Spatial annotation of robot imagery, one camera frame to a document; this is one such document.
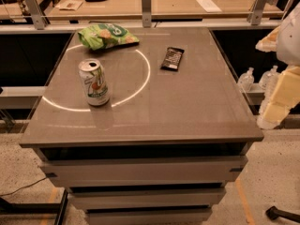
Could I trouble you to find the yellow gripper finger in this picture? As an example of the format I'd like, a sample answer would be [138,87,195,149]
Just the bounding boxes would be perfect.
[257,66,300,129]
[255,26,279,53]

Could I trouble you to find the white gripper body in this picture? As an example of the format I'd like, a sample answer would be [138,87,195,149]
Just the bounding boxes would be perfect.
[277,4,300,66]

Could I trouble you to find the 7up soda can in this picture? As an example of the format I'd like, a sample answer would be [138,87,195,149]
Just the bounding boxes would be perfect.
[78,59,110,106]

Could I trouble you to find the dark rxbar chocolate wrapper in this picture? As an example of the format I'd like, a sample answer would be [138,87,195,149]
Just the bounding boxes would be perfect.
[160,47,185,71]

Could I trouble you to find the clear bottle right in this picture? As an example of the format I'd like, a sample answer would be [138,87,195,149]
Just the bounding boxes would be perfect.
[259,66,278,90]

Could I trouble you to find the clear bottle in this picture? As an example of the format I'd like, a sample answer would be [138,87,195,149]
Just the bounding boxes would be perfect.
[237,67,254,92]
[259,66,278,90]

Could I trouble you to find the clear bottle left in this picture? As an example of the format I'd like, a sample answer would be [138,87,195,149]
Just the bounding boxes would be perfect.
[237,67,254,92]

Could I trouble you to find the small white paper note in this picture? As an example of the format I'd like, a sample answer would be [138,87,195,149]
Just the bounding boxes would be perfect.
[197,0,221,12]

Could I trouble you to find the black chair base leg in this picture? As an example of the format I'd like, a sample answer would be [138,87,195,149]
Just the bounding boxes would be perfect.
[265,206,300,223]

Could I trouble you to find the grey drawer cabinet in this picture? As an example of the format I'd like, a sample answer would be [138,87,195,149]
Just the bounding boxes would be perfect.
[21,28,263,225]

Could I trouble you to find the green chip bag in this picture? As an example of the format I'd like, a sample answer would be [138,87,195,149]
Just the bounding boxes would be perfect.
[78,23,140,51]

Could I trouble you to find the paper packet on desk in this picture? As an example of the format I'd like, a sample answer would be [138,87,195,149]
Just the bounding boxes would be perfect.
[56,0,83,10]

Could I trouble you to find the grey metal bracket right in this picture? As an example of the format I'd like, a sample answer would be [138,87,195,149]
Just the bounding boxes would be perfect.
[247,0,268,25]

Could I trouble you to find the grey metal bracket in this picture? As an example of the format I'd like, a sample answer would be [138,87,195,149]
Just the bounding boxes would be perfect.
[24,0,47,30]
[142,0,152,28]
[247,0,268,25]

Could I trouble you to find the grey metal bracket centre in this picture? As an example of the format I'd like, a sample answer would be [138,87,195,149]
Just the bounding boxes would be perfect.
[142,0,152,28]

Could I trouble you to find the grey metal bracket left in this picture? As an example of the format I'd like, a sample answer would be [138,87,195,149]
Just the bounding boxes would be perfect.
[24,0,47,30]

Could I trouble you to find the black floor cable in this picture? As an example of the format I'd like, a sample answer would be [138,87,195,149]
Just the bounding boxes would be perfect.
[0,175,49,198]

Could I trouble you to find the black floor frame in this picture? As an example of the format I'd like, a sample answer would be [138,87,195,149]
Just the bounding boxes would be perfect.
[0,191,68,225]

